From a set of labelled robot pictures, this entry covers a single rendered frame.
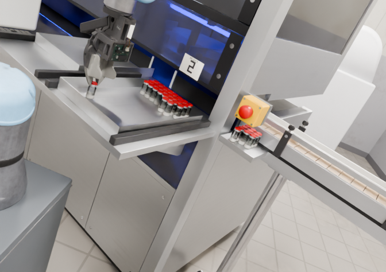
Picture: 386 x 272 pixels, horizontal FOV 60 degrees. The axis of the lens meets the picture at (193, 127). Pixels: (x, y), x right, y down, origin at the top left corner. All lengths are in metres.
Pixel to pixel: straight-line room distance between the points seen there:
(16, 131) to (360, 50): 3.54
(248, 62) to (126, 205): 0.77
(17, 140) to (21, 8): 1.07
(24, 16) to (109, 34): 0.83
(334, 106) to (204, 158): 2.89
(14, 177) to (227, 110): 0.62
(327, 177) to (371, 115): 3.98
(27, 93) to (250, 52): 0.63
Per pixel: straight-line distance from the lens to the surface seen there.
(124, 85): 1.13
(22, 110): 0.62
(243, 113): 0.98
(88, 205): 1.63
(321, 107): 3.87
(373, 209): 1.07
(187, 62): 1.12
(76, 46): 1.39
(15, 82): 0.64
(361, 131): 5.07
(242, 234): 1.30
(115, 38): 0.86
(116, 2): 0.85
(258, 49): 1.00
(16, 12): 1.66
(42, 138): 1.84
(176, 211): 1.25
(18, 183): 0.71
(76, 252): 1.73
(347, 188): 1.07
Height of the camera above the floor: 1.28
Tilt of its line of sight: 23 degrees down
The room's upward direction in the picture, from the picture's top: 23 degrees clockwise
